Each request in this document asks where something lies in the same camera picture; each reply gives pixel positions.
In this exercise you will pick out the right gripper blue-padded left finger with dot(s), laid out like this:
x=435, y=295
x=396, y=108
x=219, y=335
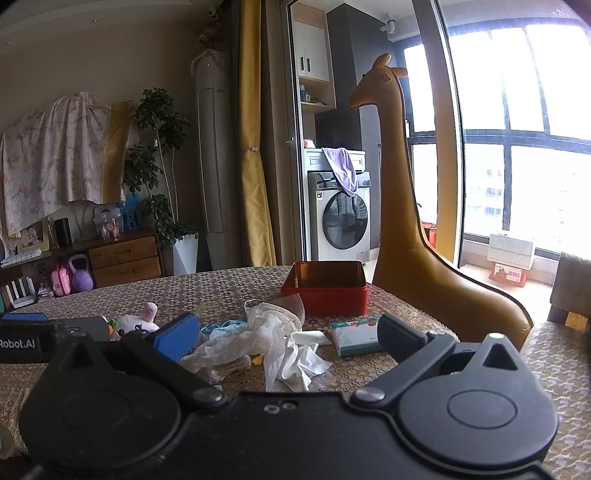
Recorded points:
x=176, y=338

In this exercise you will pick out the pink toy case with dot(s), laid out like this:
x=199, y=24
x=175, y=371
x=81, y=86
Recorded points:
x=61, y=280

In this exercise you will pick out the wooden drawer cabinet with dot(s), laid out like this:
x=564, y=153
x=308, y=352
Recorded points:
x=25, y=277

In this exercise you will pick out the white bunny plush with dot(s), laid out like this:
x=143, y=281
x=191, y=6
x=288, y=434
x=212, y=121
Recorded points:
x=130, y=323

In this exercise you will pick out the standing air conditioner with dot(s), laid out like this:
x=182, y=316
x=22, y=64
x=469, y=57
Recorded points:
x=217, y=158

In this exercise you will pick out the floral cloth cover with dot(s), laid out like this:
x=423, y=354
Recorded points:
x=70, y=150

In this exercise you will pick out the white washing machine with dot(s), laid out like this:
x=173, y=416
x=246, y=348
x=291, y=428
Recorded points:
x=336, y=225

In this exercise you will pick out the potted green plant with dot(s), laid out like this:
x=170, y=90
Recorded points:
x=149, y=165

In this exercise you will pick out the black speaker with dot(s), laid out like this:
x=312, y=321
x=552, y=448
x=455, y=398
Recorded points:
x=62, y=233

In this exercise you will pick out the picture frame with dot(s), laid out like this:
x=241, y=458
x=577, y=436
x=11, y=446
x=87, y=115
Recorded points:
x=35, y=237

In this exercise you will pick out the purple kettlebell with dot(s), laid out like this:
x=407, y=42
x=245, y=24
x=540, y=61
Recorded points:
x=82, y=280

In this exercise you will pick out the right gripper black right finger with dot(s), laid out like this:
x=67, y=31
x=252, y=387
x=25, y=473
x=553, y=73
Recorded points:
x=418, y=355

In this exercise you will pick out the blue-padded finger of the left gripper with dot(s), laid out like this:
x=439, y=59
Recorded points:
x=19, y=316

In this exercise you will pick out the purple cloth on washer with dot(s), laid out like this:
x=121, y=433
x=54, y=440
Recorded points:
x=342, y=167

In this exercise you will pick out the tissue pack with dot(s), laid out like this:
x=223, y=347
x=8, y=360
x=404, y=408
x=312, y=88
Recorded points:
x=356, y=337

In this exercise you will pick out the yellow curtain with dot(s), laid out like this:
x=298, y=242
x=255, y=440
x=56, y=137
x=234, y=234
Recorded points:
x=259, y=231

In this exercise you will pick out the white plant pot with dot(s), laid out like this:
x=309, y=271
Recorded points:
x=184, y=255

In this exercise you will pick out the red and white crate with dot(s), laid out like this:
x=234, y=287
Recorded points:
x=511, y=259

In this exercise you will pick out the red tin box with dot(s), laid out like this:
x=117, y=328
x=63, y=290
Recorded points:
x=329, y=288

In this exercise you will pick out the blue cartoon face mask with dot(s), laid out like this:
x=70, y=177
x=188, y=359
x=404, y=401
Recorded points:
x=216, y=330

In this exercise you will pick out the white cloth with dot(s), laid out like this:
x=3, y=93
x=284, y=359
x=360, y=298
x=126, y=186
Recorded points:
x=290, y=353

